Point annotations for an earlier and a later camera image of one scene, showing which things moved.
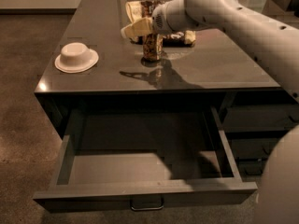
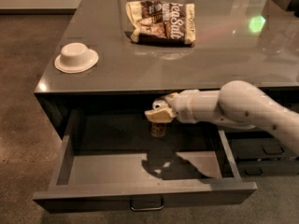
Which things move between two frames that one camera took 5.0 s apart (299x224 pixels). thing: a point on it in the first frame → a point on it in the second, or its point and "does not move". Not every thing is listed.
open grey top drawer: x=144 y=158 does not move
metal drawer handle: x=146 y=208 does not move
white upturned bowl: x=76 y=57 does not move
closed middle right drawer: x=259 y=148 does not move
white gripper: x=164 y=20 → x=186 y=105
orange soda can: x=153 y=46 → x=158 y=130
